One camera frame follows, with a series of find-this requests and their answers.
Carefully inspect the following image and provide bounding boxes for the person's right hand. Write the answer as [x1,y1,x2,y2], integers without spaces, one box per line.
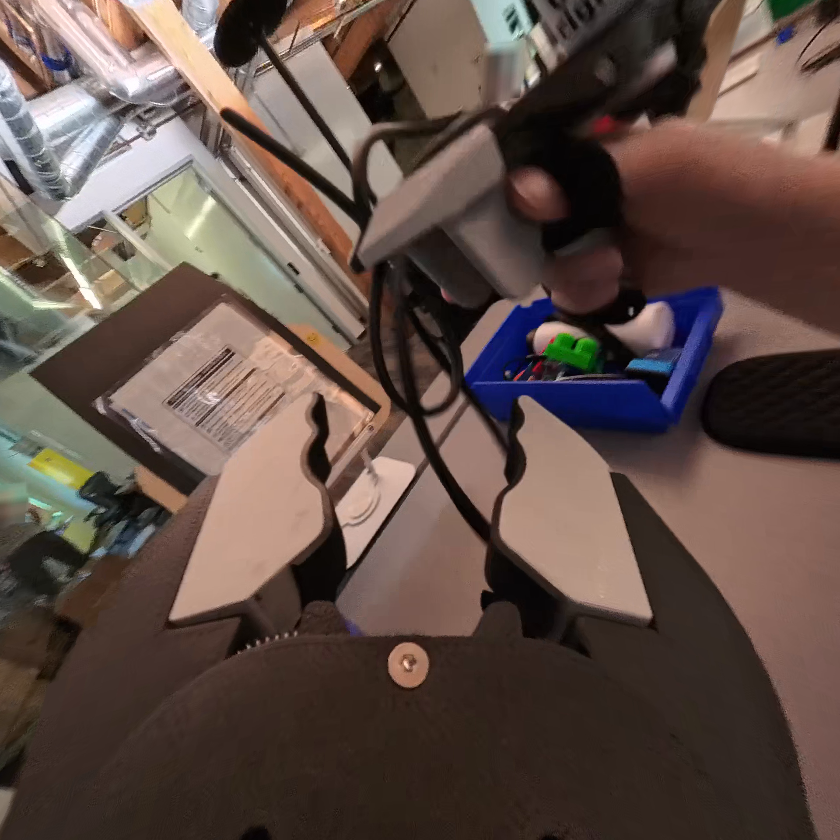
[511,121,742,311]

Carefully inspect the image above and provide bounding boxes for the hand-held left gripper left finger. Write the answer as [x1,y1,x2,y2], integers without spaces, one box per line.
[167,392,349,634]

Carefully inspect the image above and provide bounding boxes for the blue sponge block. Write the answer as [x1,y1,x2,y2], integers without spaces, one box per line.
[625,348,683,388]

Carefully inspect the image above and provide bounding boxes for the black mesh wrist rest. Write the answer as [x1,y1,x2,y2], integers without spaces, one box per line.
[701,350,840,460]

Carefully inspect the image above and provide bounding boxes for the black cable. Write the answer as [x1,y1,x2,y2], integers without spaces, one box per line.
[220,36,509,542]

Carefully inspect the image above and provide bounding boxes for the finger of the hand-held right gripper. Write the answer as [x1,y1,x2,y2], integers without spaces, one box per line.
[352,123,509,273]

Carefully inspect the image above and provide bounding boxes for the document display board with stand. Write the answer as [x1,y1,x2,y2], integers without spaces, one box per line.
[29,262,417,559]

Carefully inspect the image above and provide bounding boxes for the large silver duct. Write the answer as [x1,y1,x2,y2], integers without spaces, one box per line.
[0,0,221,201]

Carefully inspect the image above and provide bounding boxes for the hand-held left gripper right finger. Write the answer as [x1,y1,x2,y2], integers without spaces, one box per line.
[484,395,656,643]

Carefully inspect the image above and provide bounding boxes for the white and black roll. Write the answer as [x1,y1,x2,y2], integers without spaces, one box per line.
[532,301,677,352]

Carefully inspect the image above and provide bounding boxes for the bundle of coloured wires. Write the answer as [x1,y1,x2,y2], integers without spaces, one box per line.
[505,354,565,382]

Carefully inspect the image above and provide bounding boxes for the blue plastic bin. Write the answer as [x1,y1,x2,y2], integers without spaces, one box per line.
[465,287,724,434]

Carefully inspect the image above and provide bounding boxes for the short green toy block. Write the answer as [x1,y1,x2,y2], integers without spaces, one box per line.
[543,333,603,371]

